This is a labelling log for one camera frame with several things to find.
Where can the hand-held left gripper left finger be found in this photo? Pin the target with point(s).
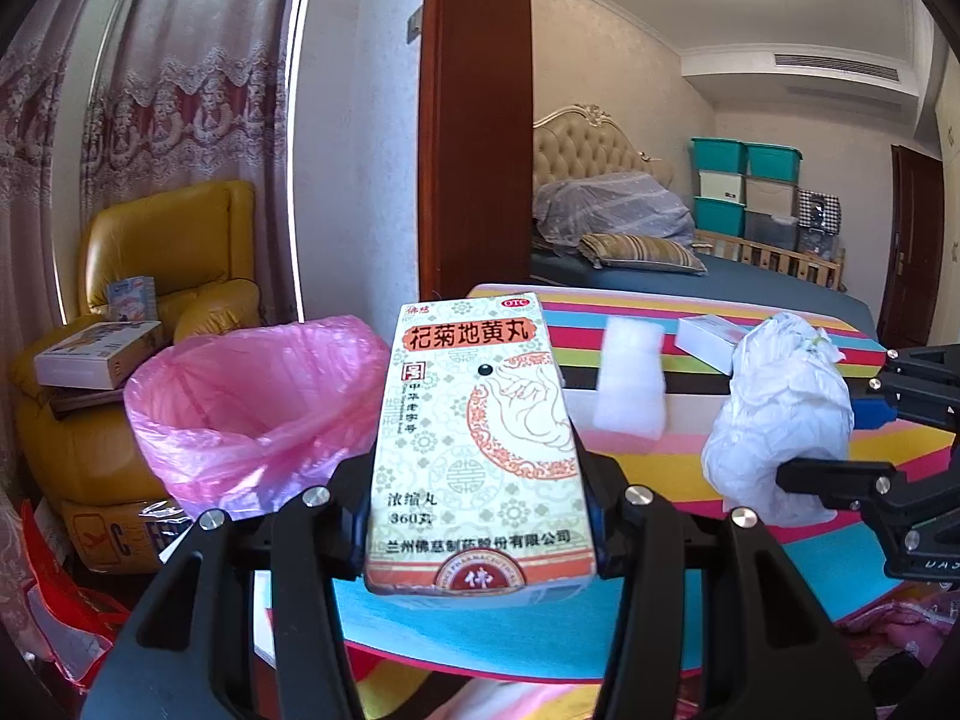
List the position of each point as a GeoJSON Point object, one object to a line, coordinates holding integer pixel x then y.
{"type": "Point", "coordinates": [349, 517]}

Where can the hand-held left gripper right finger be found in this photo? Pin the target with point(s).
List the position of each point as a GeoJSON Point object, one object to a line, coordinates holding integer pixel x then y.
{"type": "Point", "coordinates": [607, 517]}

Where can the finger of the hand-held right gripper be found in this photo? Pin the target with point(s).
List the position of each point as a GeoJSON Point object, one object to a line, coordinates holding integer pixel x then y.
{"type": "Point", "coordinates": [840, 478]}
{"type": "Point", "coordinates": [919, 375]}

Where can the white plastic bag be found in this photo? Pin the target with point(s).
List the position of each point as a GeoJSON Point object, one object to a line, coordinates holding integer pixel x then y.
{"type": "Point", "coordinates": [780, 405]}

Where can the white foam strip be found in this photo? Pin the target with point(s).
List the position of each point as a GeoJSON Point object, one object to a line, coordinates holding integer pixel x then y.
{"type": "Point", "coordinates": [626, 382]}

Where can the cream orange medicine box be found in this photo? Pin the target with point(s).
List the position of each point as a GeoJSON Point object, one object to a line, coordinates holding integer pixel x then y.
{"type": "Point", "coordinates": [472, 427]}

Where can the pink plastic trash bag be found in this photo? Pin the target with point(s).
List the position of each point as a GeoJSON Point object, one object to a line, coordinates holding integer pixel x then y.
{"type": "Point", "coordinates": [247, 390]}

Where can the white pink paper box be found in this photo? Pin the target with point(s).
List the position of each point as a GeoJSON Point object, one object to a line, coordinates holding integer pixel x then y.
{"type": "Point", "coordinates": [705, 341]}

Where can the brown door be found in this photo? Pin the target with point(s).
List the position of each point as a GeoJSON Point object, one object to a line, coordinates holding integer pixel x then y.
{"type": "Point", "coordinates": [911, 240]}

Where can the blue bed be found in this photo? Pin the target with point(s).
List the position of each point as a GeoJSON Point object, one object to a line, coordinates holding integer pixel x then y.
{"type": "Point", "coordinates": [787, 292]}

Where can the white wardrobe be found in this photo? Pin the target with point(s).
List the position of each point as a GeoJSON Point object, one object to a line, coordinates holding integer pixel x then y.
{"type": "Point", "coordinates": [949, 202]}

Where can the checkered bag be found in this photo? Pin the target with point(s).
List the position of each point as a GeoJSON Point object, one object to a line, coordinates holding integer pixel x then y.
{"type": "Point", "coordinates": [819, 208]}

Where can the clear storage box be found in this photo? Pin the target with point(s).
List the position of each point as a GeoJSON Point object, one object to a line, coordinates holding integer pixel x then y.
{"type": "Point", "coordinates": [771, 231]}

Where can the beige storage box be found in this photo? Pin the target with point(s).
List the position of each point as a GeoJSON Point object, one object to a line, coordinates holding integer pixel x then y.
{"type": "Point", "coordinates": [771, 195]}

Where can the cardboard box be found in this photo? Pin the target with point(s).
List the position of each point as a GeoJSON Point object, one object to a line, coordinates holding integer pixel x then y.
{"type": "Point", "coordinates": [105, 540]}

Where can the teal storage box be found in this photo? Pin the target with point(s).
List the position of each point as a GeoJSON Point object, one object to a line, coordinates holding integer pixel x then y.
{"type": "Point", "coordinates": [718, 156]}
{"type": "Point", "coordinates": [720, 217]}
{"type": "Point", "coordinates": [774, 162]}

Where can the striped pillow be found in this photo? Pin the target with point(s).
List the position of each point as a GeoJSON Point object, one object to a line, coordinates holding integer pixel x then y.
{"type": "Point", "coordinates": [645, 251]}

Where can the white storage box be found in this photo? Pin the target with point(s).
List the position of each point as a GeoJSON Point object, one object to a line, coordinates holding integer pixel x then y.
{"type": "Point", "coordinates": [722, 185]}

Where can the brown flat box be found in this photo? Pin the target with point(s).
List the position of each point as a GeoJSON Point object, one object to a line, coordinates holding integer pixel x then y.
{"type": "Point", "coordinates": [86, 399]}

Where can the red bag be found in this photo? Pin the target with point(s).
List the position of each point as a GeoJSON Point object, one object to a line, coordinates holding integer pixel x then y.
{"type": "Point", "coordinates": [67, 600]}

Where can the white flat box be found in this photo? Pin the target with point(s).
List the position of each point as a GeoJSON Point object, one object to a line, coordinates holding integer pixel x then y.
{"type": "Point", "coordinates": [97, 352]}

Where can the blue pink picture box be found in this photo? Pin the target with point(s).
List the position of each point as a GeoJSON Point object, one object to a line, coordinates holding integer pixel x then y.
{"type": "Point", "coordinates": [133, 300]}

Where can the grey duvet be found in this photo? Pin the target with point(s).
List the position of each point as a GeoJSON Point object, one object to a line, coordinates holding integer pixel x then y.
{"type": "Point", "coordinates": [615, 202]}

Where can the air vent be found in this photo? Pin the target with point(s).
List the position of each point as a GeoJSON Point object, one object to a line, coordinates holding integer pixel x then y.
{"type": "Point", "coordinates": [836, 67]}

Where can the yellow leather armchair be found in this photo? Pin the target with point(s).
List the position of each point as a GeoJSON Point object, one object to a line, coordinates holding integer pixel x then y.
{"type": "Point", "coordinates": [165, 240]}

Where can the beige tufted headboard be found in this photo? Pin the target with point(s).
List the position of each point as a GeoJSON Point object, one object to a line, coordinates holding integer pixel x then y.
{"type": "Point", "coordinates": [577, 150]}

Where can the wooden partition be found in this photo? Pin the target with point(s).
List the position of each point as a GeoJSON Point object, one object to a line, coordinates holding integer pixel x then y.
{"type": "Point", "coordinates": [472, 127]}

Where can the pink patterned curtain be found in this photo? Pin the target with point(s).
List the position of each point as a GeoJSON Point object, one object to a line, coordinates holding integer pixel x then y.
{"type": "Point", "coordinates": [34, 150]}
{"type": "Point", "coordinates": [202, 90]}

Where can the wooden crib rail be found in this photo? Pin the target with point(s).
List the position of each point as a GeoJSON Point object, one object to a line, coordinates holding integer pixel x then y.
{"type": "Point", "coordinates": [772, 261]}

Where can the wall switch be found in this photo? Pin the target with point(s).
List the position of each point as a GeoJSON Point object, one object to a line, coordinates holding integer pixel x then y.
{"type": "Point", "coordinates": [413, 26]}

